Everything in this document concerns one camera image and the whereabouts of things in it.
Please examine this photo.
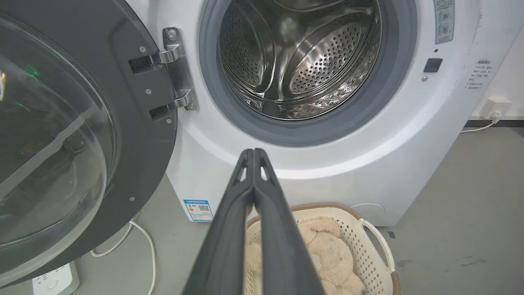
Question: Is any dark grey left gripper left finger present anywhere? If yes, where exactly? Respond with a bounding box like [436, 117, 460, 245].
[182, 148, 255, 295]

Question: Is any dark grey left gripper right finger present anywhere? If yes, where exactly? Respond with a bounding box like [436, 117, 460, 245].
[253, 148, 325, 295]

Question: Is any white front-load washing machine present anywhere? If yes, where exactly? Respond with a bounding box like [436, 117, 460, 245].
[125, 0, 524, 227]

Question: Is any dark grey washer door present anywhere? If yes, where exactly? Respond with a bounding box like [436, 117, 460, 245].
[0, 0, 178, 287]

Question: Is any beige fluffy fabric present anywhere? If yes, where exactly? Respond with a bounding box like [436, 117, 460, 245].
[245, 217, 366, 295]

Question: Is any white perforated laundry basket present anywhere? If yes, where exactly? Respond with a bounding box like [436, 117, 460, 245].
[244, 203, 401, 295]

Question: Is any white power strip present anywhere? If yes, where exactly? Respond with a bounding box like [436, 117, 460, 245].
[32, 261, 80, 295]

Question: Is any white power cable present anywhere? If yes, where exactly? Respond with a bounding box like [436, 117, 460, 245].
[90, 220, 157, 295]

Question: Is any white wall socket cable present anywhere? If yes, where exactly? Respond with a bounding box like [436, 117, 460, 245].
[459, 118, 500, 134]

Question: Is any white wall socket plug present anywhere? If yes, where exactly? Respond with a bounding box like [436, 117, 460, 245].
[479, 98, 513, 120]

